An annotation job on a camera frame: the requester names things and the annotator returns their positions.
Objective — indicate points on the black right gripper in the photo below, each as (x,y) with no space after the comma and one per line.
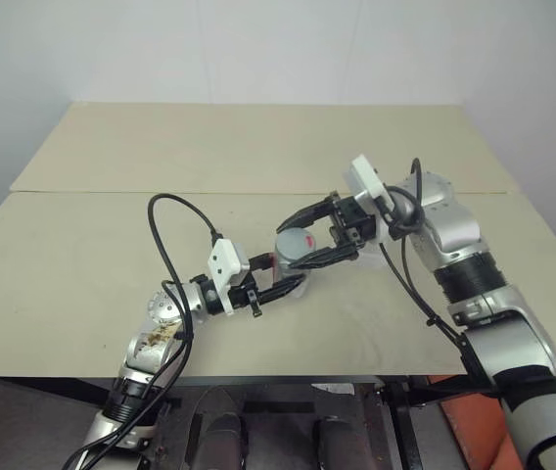
(351,222)

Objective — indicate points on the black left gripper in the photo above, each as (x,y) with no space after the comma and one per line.
(246,296)

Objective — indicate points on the clear plastic jar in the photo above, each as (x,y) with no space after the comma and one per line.
(285,276)

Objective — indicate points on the grey cup with red label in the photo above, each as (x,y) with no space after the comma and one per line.
(295,245)

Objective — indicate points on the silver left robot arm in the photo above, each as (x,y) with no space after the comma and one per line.
(160,306)

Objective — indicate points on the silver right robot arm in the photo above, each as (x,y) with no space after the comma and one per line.
(454,230)

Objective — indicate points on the dark rounded shape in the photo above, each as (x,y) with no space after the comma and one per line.
(332,440)
(221,431)

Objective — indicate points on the orange object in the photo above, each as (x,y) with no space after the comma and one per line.
(464,421)

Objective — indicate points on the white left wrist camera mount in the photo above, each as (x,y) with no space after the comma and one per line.
(224,264)

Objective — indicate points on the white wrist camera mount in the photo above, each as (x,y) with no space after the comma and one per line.
(363,176)
(224,264)

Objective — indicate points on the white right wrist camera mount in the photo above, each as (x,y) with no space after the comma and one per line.
(363,176)

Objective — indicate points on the black metal table frame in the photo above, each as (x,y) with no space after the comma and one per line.
(405,426)

